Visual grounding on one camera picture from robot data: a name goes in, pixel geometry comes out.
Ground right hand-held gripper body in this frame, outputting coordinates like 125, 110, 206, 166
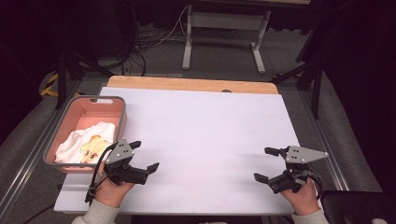
268, 145, 330, 195

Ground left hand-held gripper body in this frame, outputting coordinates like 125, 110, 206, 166
103, 138, 139, 186

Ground person's left hand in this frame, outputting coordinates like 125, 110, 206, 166
94, 176, 135, 209

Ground person's right hand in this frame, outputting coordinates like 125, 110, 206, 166
279, 178, 321, 217

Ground white garment with yellow print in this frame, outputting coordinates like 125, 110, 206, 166
54, 121, 117, 164

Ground pink basket with grey rim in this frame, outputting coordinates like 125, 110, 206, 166
42, 94, 128, 175

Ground white table mat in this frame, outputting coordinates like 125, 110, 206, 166
53, 86, 325, 217

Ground black tripod stand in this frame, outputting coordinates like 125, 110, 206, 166
54, 43, 116, 110
271, 46, 325, 120

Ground wooden table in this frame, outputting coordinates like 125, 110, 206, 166
106, 75, 279, 95

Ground yellow black hazard tape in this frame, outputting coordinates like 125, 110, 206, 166
39, 72, 61, 98

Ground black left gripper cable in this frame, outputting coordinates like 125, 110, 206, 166
84, 142, 120, 207

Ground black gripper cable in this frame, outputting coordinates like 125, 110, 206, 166
306, 169, 325, 201
84, 142, 120, 207

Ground aluminium floor rail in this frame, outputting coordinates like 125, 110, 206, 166
0, 79, 82, 216
299, 90, 350, 192

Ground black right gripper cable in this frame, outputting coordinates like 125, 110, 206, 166
306, 169, 325, 201

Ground black floor cables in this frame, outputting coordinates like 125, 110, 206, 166
120, 18, 188, 77

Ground white floor cable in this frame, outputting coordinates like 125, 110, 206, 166
153, 5, 190, 48

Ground white metal desk frame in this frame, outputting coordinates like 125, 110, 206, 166
181, 4, 272, 75

